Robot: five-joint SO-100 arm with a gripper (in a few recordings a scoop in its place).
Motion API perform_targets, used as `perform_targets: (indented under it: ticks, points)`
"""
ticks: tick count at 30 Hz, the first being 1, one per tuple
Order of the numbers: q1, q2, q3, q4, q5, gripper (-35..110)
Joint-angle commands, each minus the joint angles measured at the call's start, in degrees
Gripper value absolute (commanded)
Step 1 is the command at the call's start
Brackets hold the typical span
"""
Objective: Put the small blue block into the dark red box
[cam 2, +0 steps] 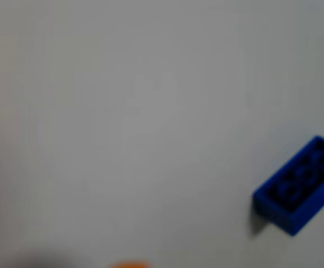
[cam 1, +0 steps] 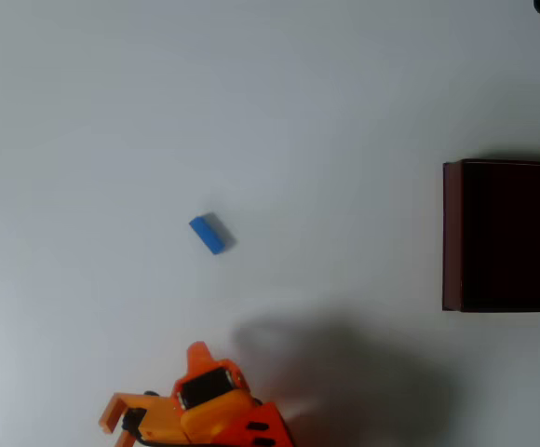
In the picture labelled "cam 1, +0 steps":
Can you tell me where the black cable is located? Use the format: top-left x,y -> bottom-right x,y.
121,407 -> 169,447

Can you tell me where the dark red box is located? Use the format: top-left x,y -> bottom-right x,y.
442,158 -> 540,314

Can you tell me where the small blue block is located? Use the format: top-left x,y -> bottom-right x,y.
188,212 -> 231,256

